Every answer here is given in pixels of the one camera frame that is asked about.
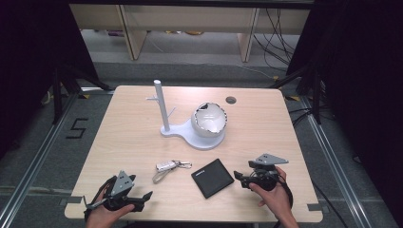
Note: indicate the black metal stand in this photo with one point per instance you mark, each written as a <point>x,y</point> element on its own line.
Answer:
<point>68,85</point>
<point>312,88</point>

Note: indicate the white stand with pole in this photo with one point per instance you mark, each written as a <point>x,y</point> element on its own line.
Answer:
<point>190,133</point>

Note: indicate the light wooden shelf unit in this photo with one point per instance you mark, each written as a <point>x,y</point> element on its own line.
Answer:
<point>190,19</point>

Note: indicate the person's left hand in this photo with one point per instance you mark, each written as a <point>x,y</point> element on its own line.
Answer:
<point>104,215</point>

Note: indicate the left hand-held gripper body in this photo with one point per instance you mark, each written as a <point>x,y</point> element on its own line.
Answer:
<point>122,186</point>

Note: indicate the aluminium floor rail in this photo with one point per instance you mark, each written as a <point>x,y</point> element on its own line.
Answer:
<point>34,161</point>
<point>335,164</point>

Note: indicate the black square wallet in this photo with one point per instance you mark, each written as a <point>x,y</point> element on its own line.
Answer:
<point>212,178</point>

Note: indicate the person's right hand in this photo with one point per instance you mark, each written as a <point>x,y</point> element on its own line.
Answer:
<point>274,199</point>

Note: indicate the black tape strip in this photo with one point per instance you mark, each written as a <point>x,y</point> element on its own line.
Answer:
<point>314,207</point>

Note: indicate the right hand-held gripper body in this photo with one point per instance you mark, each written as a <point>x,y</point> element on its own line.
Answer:
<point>265,172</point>

